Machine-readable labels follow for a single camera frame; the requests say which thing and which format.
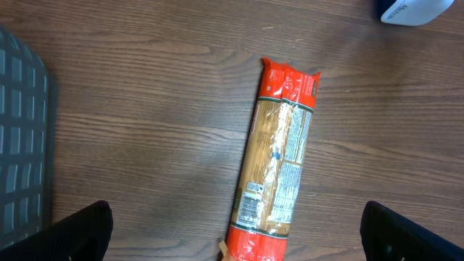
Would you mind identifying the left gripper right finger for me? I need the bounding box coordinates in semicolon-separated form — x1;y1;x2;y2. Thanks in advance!
360;201;463;261

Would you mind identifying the dark grey plastic basket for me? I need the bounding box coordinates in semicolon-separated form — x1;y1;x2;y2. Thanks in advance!
1;27;56;249

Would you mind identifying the orange noodle package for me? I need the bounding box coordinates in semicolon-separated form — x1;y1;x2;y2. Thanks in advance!
220;57;320;261

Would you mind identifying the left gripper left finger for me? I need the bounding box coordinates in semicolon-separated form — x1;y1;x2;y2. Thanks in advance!
1;200;113;261

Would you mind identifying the white barcode scanner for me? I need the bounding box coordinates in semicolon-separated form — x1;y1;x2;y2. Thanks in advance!
374;0;454;26

